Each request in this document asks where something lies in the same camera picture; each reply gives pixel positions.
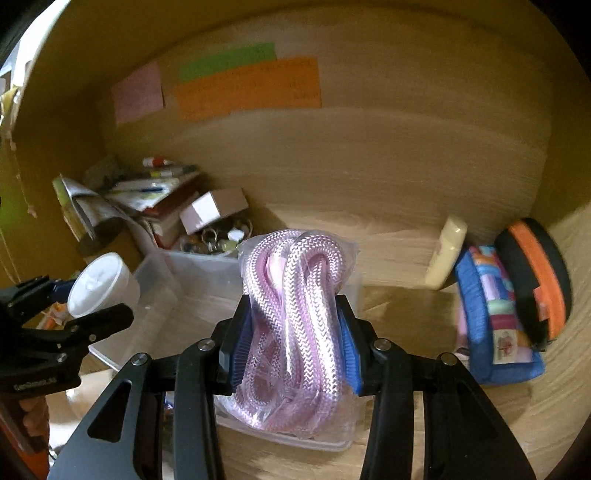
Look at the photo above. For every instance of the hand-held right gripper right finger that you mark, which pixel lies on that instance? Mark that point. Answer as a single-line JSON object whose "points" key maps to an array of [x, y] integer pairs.
{"points": [[348, 350]]}

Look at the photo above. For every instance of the black orange zip case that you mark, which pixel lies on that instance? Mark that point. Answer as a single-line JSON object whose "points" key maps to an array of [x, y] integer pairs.
{"points": [[535, 277]]}

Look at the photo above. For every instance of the grey folded sheet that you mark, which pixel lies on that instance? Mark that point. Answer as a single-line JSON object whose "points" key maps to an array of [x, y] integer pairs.
{"points": [[87, 198]]}

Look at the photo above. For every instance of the pink sticky note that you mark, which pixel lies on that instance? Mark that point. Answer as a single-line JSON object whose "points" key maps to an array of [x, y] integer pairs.
{"points": [[138, 92]]}

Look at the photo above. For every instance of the wooden desktop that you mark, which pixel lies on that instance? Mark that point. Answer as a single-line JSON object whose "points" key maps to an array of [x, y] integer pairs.
{"points": [[397, 263]]}

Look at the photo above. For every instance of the blue patchwork pouch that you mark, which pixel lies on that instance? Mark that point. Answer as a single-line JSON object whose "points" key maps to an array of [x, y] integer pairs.
{"points": [[489, 314]]}

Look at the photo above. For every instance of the pink flat pouch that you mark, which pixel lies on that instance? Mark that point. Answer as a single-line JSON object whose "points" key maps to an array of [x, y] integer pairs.
{"points": [[461, 327]]}

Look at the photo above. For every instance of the cream lotion bottle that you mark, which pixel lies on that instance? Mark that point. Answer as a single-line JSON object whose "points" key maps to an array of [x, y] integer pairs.
{"points": [[445, 254]]}

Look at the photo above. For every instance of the brown cylindrical cup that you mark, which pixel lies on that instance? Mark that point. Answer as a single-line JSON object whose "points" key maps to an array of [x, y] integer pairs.
{"points": [[106, 240]]}

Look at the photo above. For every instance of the green sticky note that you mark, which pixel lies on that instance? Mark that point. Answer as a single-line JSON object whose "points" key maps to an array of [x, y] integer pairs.
{"points": [[226, 62]]}

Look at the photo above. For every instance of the white round plastic container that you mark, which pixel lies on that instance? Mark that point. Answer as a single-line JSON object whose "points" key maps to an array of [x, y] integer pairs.
{"points": [[99, 281]]}

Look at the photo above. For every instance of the red white tube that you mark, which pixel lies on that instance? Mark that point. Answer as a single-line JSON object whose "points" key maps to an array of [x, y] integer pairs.
{"points": [[159, 161]]}

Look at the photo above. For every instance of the clear plastic storage box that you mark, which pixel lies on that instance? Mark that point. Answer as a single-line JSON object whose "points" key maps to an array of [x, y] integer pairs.
{"points": [[152, 286]]}

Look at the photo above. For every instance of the stack of books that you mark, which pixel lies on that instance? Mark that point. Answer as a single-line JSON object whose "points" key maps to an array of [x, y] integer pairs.
{"points": [[161, 203]]}

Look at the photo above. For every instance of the small cardboard box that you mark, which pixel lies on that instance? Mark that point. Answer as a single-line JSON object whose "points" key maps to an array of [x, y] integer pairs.
{"points": [[212, 207]]}

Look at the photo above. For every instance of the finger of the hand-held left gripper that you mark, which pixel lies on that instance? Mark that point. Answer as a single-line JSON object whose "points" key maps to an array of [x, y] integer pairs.
{"points": [[101, 318], [32, 290]]}

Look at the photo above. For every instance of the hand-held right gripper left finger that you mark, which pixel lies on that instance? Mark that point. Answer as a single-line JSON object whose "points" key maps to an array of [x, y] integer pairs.
{"points": [[240, 355]]}

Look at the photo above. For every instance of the person's left hand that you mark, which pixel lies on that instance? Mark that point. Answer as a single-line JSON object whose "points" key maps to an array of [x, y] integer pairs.
{"points": [[32, 413]]}

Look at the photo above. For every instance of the orange sticky note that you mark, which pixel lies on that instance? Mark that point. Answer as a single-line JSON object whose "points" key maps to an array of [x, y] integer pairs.
{"points": [[249, 92]]}

